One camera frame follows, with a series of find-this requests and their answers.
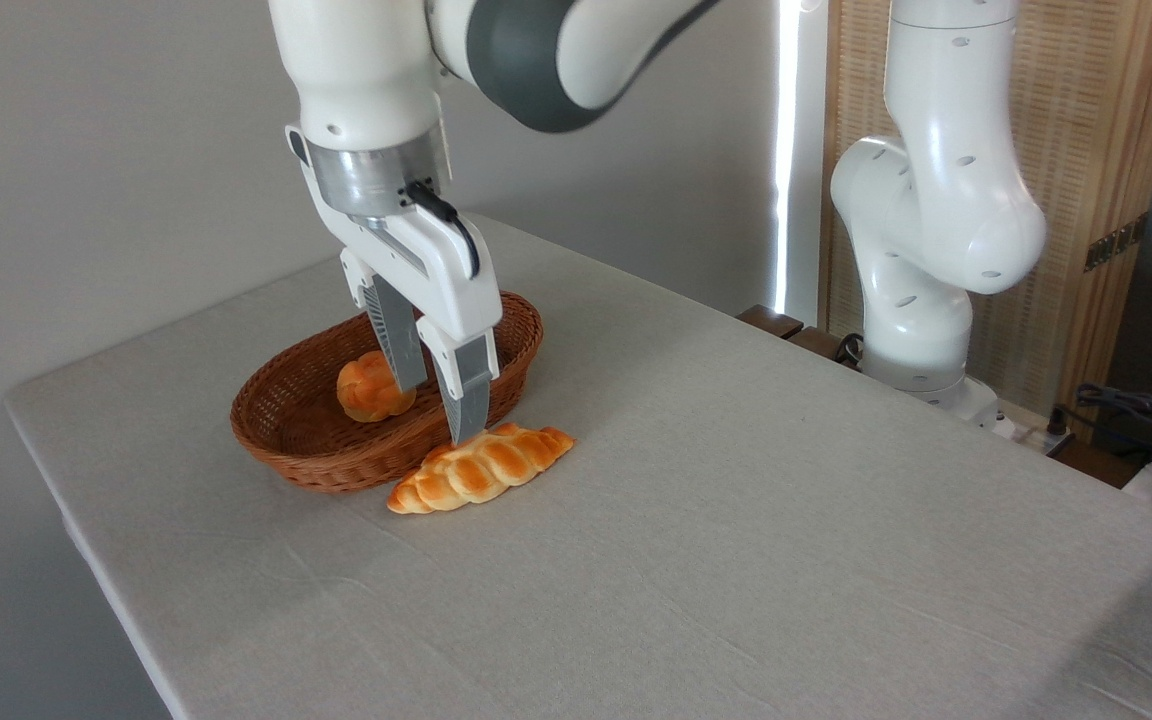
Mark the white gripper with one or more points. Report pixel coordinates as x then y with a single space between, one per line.
441 285

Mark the long braided bread loaf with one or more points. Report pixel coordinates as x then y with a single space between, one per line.
481 470

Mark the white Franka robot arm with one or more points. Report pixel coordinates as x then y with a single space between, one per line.
936 200

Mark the round orange bread roll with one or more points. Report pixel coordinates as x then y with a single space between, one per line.
366 390

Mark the brown woven wicker basket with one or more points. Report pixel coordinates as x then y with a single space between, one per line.
306 440

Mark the dark brown wooden block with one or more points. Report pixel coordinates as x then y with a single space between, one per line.
771 321
821 345

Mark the grey tablecloth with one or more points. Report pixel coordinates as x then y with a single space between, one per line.
736 550

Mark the white power strip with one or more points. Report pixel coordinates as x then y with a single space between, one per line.
1031 430

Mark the dark metal screen hinge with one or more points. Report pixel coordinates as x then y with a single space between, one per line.
1116 242

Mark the wooden bamboo folding screen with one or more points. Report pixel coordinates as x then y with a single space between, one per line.
1086 120

